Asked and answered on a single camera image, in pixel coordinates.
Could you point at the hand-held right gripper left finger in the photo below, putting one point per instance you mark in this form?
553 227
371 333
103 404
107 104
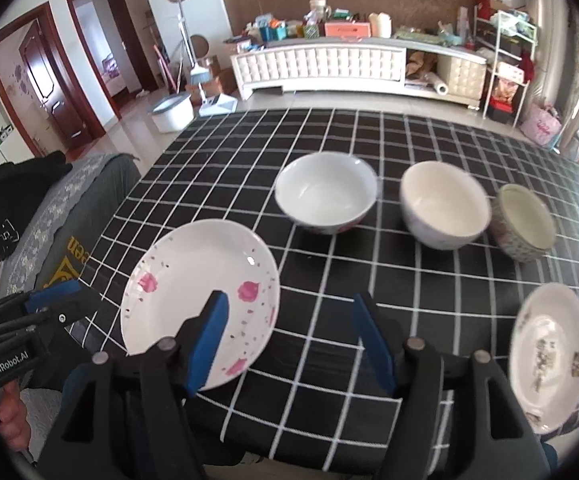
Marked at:
210 345

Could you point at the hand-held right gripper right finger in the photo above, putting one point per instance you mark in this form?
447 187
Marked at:
374 347

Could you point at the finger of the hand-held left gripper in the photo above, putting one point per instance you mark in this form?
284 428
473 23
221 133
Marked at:
54 292
72 312

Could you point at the white plate with pink flowers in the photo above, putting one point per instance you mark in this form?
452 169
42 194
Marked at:
194 270

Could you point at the plain white bowl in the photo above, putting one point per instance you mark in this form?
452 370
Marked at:
444 200

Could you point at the white bowl with red pattern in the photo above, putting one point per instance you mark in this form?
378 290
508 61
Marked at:
319 190

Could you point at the white plate with brown print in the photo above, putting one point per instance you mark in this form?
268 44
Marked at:
544 320

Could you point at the small dark-rimmed patterned bowl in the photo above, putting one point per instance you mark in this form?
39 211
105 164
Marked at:
524 215

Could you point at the person's left hand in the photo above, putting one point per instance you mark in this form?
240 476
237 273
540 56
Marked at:
12 412

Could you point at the dark cloth with yellow print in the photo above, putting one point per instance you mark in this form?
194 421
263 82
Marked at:
72 260

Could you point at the grey patterned sofa cover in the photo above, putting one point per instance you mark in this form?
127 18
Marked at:
69 200

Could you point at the black white checked tablecloth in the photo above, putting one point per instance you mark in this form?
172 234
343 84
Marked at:
319 270

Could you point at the black bag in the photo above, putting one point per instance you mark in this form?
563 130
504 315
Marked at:
14 195

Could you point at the brown wooden door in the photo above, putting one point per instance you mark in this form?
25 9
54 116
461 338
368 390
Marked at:
49 85

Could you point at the white mop bucket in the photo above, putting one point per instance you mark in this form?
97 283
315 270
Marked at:
172 112

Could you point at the white dustpan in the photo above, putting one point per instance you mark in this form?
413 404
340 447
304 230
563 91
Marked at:
217 106

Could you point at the white paper roll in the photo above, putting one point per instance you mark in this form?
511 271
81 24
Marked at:
439 85

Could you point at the pink bag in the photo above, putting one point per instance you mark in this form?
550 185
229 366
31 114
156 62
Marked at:
542 127

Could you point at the white tufted TV cabinet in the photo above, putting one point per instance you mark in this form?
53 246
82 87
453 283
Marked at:
319 65

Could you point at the white metal shelf rack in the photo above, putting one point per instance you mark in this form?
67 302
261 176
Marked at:
507 60

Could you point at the teal basket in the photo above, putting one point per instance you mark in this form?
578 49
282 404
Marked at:
273 33

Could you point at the orange box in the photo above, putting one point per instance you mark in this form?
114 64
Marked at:
348 29

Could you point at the white curtain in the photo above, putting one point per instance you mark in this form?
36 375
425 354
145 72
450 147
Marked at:
564 50

